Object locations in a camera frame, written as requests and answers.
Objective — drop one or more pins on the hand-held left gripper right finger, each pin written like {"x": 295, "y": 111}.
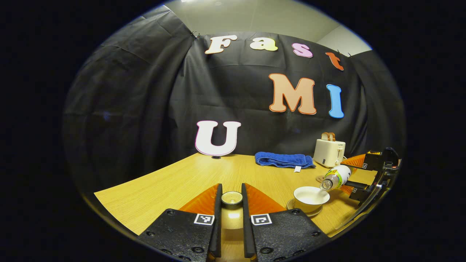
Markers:
{"x": 247, "y": 225}

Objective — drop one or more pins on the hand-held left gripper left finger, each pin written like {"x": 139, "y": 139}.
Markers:
{"x": 217, "y": 225}

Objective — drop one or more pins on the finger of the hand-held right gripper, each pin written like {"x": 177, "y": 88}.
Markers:
{"x": 360, "y": 194}
{"x": 373, "y": 161}

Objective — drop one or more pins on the beige teacup lid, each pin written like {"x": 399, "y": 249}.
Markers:
{"x": 232, "y": 214}

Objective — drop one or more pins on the clear water bottle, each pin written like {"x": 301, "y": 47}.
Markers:
{"x": 338, "y": 176}

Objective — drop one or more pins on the round brown coaster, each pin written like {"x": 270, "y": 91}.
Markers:
{"x": 320, "y": 178}

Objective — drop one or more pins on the white teacup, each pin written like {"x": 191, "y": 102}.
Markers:
{"x": 309, "y": 198}

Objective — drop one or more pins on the cream toaster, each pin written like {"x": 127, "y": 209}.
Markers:
{"x": 327, "y": 153}

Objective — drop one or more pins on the toast slice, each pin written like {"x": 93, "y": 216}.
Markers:
{"x": 324, "y": 137}
{"x": 332, "y": 137}

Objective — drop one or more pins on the white saucer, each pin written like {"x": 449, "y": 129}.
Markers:
{"x": 291, "y": 207}

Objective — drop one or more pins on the blue folded towel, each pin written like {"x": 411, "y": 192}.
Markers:
{"x": 284, "y": 160}

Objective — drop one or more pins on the black backdrop cloth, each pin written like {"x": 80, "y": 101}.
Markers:
{"x": 127, "y": 109}

